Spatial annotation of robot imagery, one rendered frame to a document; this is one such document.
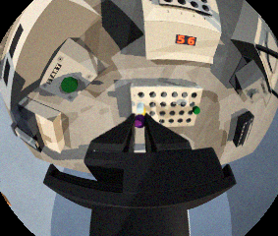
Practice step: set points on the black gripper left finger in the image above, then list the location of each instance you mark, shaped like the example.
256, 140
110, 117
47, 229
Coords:
121, 137

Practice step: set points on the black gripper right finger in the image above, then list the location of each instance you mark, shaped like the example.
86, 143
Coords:
159, 138

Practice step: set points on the beige tube rack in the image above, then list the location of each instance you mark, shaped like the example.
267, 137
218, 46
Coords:
149, 92

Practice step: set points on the beige box with holes on top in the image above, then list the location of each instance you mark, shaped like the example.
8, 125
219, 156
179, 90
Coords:
180, 31

